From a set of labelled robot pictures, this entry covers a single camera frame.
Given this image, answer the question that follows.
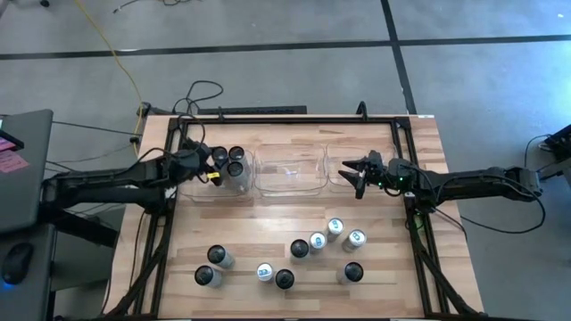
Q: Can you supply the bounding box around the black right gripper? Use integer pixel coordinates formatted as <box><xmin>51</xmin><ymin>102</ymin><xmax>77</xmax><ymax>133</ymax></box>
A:
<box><xmin>337</xmin><ymin>158</ymin><xmax>417</xmax><ymax>200</ymax></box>

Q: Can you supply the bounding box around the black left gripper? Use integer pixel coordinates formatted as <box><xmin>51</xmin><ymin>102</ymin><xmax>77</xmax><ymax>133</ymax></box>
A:
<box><xmin>171</xmin><ymin>146</ymin><xmax>223</xmax><ymax>186</ymax></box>

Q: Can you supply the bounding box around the blue silver Red Bull can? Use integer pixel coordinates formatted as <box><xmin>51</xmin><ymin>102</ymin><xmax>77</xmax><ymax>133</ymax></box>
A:
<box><xmin>341</xmin><ymin>228</ymin><xmax>368</xmax><ymax>254</ymax></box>
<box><xmin>308</xmin><ymin>231</ymin><xmax>328</xmax><ymax>255</ymax></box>
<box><xmin>326</xmin><ymin>217</ymin><xmax>345</xmax><ymax>243</ymax></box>
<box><xmin>256</xmin><ymin>262</ymin><xmax>276</xmax><ymax>284</ymax></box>

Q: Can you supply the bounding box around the clear plastic bin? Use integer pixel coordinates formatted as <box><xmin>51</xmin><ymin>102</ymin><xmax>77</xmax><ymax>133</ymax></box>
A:
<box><xmin>178</xmin><ymin>144</ymin><xmax>256</xmax><ymax>200</ymax></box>
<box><xmin>324</xmin><ymin>143</ymin><xmax>401</xmax><ymax>195</ymax></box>
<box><xmin>252</xmin><ymin>142</ymin><xmax>329</xmax><ymax>198</ymax></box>

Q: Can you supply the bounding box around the dark grey laptop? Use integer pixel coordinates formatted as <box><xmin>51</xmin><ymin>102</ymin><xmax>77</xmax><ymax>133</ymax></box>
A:
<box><xmin>0</xmin><ymin>109</ymin><xmax>54</xmax><ymax>235</ymax></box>

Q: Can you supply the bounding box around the pink sticky note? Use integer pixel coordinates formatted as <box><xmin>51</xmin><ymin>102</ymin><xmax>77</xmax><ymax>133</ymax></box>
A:
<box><xmin>0</xmin><ymin>149</ymin><xmax>30</xmax><ymax>174</ymax></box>

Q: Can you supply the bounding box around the grey side desk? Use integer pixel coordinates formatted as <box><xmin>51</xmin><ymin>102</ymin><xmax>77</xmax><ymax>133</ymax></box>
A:
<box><xmin>0</xmin><ymin>222</ymin><xmax>58</xmax><ymax>321</ymax></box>

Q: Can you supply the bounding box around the black equipment stand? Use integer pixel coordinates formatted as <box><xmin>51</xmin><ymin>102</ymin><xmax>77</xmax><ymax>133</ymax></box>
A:
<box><xmin>537</xmin><ymin>123</ymin><xmax>571</xmax><ymax>179</ymax></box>

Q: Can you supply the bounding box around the black computer mouse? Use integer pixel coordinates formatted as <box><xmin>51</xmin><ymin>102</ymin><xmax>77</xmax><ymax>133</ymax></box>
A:
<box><xmin>1</xmin><ymin>242</ymin><xmax>35</xmax><ymax>286</ymax></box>

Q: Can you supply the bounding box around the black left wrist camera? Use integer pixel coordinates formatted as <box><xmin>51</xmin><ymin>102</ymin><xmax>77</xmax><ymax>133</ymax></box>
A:
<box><xmin>181</xmin><ymin>138</ymin><xmax>211</xmax><ymax>162</ymax></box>

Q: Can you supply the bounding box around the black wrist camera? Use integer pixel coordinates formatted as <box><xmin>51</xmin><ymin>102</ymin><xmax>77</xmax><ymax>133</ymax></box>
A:
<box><xmin>181</xmin><ymin>138</ymin><xmax>211</xmax><ymax>162</ymax></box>
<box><xmin>364</xmin><ymin>150</ymin><xmax>385</xmax><ymax>173</ymax></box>

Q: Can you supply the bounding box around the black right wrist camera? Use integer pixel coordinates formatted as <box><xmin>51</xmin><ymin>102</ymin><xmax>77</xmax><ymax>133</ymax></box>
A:
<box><xmin>364</xmin><ymin>150</ymin><xmax>385</xmax><ymax>173</ymax></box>

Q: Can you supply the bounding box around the black looped cable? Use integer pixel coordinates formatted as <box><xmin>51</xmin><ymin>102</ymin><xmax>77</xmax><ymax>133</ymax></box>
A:
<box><xmin>171</xmin><ymin>79</ymin><xmax>224</xmax><ymax>117</ymax></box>

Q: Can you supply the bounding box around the black aluminium table frame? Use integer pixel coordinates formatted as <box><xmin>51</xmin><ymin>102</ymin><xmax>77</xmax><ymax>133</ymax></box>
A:
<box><xmin>102</xmin><ymin>114</ymin><xmax>483</xmax><ymax>318</ymax></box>

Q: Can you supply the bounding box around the yellow cable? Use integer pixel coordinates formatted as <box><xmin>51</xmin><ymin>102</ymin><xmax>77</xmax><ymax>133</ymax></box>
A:
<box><xmin>73</xmin><ymin>0</ymin><xmax>145</xmax><ymax>157</ymax></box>

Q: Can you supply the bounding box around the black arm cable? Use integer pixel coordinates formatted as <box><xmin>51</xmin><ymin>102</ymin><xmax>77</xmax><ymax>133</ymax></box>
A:
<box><xmin>459</xmin><ymin>177</ymin><xmax>548</xmax><ymax>235</ymax></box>

